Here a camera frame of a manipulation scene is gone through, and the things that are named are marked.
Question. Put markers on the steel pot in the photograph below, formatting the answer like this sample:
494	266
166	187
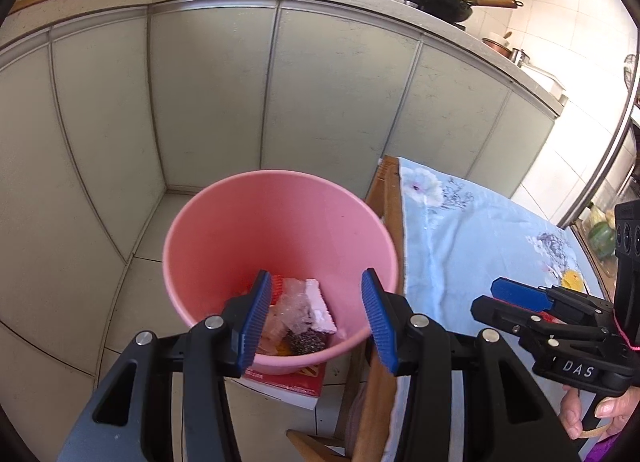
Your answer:
520	57

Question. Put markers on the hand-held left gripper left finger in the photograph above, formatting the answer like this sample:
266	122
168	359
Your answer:
254	327

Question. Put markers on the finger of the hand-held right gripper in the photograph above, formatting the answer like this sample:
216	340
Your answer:
520	292
500	312

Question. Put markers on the red packet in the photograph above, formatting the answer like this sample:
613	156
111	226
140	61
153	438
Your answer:
550	317

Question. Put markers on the kitchen counter cabinets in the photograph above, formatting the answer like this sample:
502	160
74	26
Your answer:
210	92

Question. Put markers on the red book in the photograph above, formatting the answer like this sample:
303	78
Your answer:
290	387

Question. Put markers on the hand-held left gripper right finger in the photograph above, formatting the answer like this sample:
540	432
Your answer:
377	327

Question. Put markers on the large yellow sponge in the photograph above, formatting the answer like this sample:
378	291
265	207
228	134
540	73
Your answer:
572	280

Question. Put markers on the clear plastic wrap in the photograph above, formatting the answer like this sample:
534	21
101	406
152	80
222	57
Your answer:
295	307

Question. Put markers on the green bell pepper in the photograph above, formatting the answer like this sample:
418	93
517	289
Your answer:
600	239

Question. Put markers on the copper pot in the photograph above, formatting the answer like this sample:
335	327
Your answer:
497	46

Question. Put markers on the potato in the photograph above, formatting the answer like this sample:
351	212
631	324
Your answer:
598	215

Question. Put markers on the blue floral tablecloth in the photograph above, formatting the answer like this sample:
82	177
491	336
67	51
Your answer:
475	242

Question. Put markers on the orange white plastic bag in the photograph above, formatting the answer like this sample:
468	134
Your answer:
272	332

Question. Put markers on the steel wool scourer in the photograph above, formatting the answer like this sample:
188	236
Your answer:
307	343

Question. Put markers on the white container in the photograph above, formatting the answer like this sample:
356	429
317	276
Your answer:
545	82

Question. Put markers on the person's right hand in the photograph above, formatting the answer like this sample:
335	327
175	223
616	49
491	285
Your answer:
617	407

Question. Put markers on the pink bucket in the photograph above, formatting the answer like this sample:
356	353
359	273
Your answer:
280	227

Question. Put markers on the small yellow sponge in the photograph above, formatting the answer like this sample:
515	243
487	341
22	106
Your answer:
284	349

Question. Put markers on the clear plastic container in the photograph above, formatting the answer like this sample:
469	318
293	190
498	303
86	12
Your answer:
597	262

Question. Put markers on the purple clothing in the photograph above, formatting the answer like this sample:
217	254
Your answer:
617	452

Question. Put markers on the white foam piece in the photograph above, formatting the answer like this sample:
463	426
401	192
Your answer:
320	307

